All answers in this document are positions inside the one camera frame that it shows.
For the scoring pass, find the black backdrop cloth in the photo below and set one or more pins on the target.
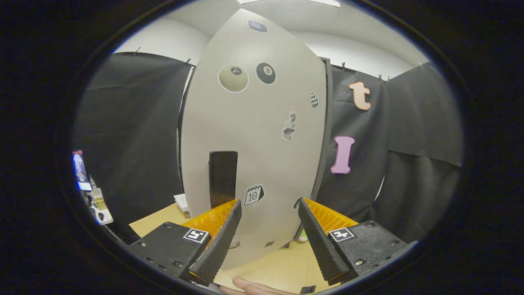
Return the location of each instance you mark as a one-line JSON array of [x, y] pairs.
[[421, 123]]

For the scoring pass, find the small pink object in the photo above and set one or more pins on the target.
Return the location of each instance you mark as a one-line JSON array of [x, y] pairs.
[[303, 237]]

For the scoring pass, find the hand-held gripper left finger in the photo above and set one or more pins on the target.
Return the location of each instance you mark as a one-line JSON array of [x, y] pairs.
[[221, 241]]

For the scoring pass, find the long ceiling light panel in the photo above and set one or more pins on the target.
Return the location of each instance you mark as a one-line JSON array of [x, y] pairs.
[[329, 3]]

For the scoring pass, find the white printed box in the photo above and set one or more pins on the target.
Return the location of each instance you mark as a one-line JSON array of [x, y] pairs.
[[181, 201]]

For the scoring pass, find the colourful printed box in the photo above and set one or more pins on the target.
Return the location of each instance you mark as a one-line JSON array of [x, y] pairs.
[[80, 168]]

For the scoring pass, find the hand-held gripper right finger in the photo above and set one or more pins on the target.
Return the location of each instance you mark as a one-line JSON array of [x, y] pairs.
[[321, 241]]

